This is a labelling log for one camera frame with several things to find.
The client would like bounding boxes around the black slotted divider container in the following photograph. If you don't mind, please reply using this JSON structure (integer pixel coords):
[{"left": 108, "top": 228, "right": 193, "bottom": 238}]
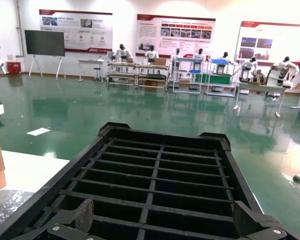
[{"left": 0, "top": 121, "right": 300, "bottom": 240}]

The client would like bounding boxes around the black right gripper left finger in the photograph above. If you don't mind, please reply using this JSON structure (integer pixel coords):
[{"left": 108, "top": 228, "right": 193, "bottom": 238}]
[{"left": 11, "top": 198, "right": 95, "bottom": 240}]

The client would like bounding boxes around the silver antistatic bag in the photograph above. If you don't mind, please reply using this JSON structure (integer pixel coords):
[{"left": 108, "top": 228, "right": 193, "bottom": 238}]
[{"left": 0, "top": 189, "right": 35, "bottom": 227}]

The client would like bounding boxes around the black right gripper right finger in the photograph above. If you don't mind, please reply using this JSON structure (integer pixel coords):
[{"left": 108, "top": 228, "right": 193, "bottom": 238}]
[{"left": 233, "top": 200, "right": 288, "bottom": 240}]

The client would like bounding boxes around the small white desk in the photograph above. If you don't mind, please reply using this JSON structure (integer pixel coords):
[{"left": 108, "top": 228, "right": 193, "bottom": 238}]
[{"left": 77, "top": 59, "right": 105, "bottom": 83}]

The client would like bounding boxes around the grey wall pipe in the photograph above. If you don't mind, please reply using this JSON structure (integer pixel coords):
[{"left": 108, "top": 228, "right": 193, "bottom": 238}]
[{"left": 14, "top": 0, "right": 25, "bottom": 58}]

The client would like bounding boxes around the wall poster with dark photos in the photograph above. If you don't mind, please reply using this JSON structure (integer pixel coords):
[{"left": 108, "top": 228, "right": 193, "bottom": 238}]
[{"left": 235, "top": 21, "right": 300, "bottom": 66}]

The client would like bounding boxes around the long white work table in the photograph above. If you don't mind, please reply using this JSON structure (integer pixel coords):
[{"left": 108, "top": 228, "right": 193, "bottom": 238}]
[{"left": 232, "top": 81, "right": 300, "bottom": 119}]

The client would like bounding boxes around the white paper sheet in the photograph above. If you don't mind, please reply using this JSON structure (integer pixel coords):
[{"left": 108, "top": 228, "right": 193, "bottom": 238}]
[{"left": 26, "top": 127, "right": 52, "bottom": 137}]

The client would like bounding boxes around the black display on stand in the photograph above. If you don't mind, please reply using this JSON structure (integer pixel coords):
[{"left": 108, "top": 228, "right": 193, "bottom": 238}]
[{"left": 24, "top": 29, "right": 67, "bottom": 80}]

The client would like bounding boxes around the wall poster with grey icons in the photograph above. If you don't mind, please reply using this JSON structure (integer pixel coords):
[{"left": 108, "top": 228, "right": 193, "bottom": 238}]
[{"left": 38, "top": 9, "right": 114, "bottom": 53}]

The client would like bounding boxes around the wall poster with photo row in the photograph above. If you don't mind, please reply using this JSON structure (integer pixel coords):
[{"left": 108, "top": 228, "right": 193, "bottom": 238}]
[{"left": 135, "top": 13, "right": 217, "bottom": 57}]

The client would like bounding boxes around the rack with blue tray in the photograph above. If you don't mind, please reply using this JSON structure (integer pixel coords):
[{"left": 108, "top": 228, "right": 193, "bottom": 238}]
[{"left": 204, "top": 51, "right": 238, "bottom": 98}]

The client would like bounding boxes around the black stool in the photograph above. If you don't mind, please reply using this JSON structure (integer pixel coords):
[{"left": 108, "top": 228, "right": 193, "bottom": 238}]
[{"left": 92, "top": 66, "right": 105, "bottom": 83}]

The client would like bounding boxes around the white tube shelf rack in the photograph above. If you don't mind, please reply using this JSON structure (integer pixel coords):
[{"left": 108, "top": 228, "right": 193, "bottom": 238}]
[{"left": 172, "top": 56, "right": 206, "bottom": 94}]

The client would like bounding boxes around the red box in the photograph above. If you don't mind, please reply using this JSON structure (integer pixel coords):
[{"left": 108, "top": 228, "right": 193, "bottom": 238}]
[{"left": 6, "top": 61, "right": 22, "bottom": 75}]

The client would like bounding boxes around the metal workbench with shelves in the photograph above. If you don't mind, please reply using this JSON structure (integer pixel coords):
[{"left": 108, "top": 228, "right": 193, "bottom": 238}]
[
  {"left": 136, "top": 62, "right": 170, "bottom": 90},
  {"left": 106, "top": 61, "right": 139, "bottom": 87}
]

